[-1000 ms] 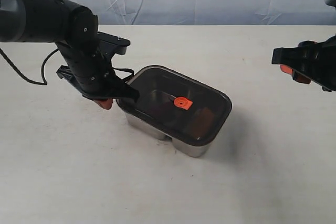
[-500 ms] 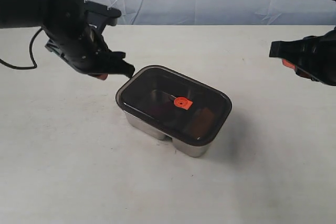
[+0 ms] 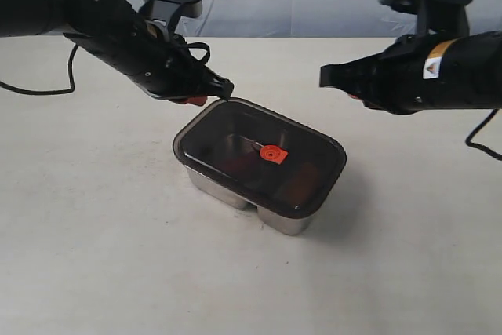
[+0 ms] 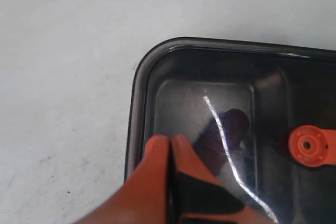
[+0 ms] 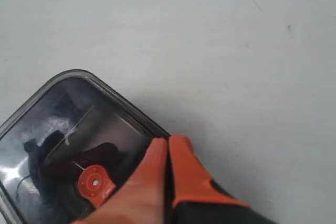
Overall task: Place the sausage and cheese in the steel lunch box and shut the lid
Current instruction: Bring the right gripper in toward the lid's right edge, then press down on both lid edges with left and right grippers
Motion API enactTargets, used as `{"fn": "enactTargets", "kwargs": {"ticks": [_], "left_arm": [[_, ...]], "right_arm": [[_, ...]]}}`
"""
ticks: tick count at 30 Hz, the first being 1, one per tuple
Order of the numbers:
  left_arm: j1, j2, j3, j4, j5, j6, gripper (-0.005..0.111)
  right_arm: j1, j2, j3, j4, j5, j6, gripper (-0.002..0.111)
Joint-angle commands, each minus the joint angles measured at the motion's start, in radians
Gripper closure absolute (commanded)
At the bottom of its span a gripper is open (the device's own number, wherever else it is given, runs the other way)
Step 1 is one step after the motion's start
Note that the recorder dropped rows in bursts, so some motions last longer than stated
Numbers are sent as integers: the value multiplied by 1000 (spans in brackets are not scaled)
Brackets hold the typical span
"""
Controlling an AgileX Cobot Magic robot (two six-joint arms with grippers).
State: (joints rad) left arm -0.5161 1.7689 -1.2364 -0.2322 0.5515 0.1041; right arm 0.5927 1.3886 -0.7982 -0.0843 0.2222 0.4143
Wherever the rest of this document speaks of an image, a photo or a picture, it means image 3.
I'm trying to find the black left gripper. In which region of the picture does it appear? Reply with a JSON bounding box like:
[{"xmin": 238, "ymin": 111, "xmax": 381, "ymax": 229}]
[{"xmin": 64, "ymin": 5, "xmax": 235, "ymax": 107}]

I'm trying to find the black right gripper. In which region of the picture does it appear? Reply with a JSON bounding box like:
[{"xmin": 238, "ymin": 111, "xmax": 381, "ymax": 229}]
[{"xmin": 319, "ymin": 31, "xmax": 494, "ymax": 115}]

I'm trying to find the steel two-compartment lunch box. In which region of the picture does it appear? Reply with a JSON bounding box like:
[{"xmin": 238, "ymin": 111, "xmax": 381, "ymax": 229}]
[{"xmin": 172, "ymin": 97, "xmax": 347, "ymax": 236}]

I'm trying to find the red toy sausage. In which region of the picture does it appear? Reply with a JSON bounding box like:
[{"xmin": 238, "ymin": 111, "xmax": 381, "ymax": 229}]
[{"xmin": 216, "ymin": 152, "xmax": 259, "ymax": 175}]

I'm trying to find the dark transparent lid orange seal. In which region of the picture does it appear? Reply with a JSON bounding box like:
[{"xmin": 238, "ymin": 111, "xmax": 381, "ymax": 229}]
[{"xmin": 171, "ymin": 96, "xmax": 347, "ymax": 218}]

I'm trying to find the yellow toy cheese wedge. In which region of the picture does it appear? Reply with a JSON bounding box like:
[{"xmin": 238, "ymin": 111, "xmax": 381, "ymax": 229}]
[{"xmin": 278, "ymin": 162, "xmax": 319, "ymax": 207}]

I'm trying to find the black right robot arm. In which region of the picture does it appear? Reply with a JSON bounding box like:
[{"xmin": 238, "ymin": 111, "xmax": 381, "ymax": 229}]
[{"xmin": 319, "ymin": 31, "xmax": 501, "ymax": 115}]

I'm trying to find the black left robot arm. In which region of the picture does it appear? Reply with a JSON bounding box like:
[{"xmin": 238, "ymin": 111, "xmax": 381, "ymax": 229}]
[{"xmin": 1, "ymin": 0, "xmax": 234, "ymax": 104}]

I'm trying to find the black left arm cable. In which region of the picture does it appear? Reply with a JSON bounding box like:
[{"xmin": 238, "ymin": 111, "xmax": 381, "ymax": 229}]
[{"xmin": 0, "ymin": 41, "xmax": 211, "ymax": 96}]

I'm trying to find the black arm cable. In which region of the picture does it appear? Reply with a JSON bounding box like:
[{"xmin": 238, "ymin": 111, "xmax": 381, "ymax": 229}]
[
  {"xmin": 464, "ymin": 108, "xmax": 502, "ymax": 162},
  {"xmin": 0, "ymin": 41, "xmax": 211, "ymax": 96}
]

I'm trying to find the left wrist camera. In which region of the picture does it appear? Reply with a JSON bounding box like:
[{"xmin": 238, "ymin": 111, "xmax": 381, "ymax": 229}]
[{"xmin": 138, "ymin": 0, "xmax": 202, "ymax": 41}]

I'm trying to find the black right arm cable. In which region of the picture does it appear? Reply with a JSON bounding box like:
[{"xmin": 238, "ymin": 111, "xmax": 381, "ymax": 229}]
[{"xmin": 464, "ymin": 108, "xmax": 502, "ymax": 162}]

